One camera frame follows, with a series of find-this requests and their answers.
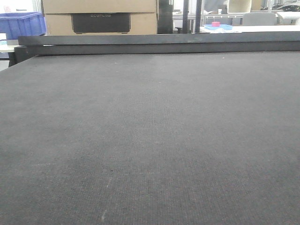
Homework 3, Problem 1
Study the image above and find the black conveyor belt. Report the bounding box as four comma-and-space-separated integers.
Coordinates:
0, 52, 300, 225

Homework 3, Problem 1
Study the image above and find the lower cardboard box black print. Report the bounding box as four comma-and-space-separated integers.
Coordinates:
45, 13, 158, 36

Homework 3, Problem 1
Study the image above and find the upper cardboard box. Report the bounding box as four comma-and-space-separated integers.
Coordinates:
42, 0, 158, 14

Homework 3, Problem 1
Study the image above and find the black cabinet panel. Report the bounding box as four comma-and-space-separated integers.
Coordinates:
157, 0, 173, 34

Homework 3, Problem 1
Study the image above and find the blue tray on table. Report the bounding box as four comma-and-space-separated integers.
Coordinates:
204, 24, 233, 30

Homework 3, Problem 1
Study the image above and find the pink tape roll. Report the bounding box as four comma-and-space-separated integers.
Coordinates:
211, 22, 220, 27

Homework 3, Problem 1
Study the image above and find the white background table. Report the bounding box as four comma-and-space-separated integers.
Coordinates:
200, 25, 300, 33

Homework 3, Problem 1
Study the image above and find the grey office chair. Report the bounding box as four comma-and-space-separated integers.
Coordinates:
242, 12, 277, 26

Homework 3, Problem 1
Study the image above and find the blue plastic crate background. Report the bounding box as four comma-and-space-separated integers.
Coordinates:
0, 12, 46, 40

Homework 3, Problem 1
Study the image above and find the black vertical post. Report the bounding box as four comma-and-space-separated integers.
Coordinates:
195, 0, 202, 33

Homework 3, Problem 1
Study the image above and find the black conveyor side rail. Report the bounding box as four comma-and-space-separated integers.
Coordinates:
9, 31, 300, 66

